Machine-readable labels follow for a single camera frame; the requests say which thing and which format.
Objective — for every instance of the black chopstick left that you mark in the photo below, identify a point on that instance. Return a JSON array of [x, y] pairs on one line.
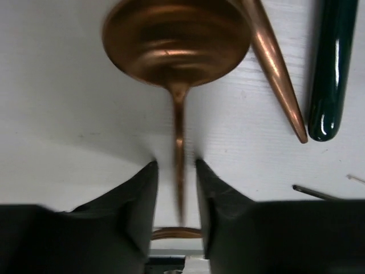
[[314, 193]]

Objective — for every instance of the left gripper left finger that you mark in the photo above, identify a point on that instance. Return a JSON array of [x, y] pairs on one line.
[[110, 234]]

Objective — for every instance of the gold knife green handle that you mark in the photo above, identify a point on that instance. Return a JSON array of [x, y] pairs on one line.
[[333, 49]]

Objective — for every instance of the copper spoon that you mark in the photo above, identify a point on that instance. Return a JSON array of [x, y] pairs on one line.
[[176, 45]]

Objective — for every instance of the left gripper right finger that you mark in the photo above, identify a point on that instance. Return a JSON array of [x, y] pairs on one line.
[[241, 235]]

